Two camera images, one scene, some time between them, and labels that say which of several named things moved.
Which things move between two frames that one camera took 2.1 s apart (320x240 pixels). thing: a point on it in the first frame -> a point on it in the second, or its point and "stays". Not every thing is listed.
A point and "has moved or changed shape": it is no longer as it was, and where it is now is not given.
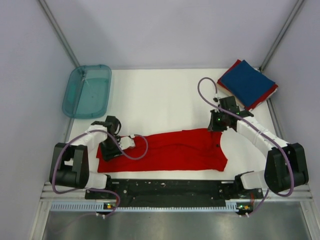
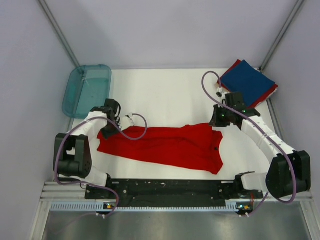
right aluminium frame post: x=282 y=32 stays
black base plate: x=172 y=191 stays
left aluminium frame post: x=59 y=32 stays
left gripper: x=107 y=155 -> x=107 y=134
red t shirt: x=197 y=150 has moved or changed shape
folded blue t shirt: x=247 y=83 stays
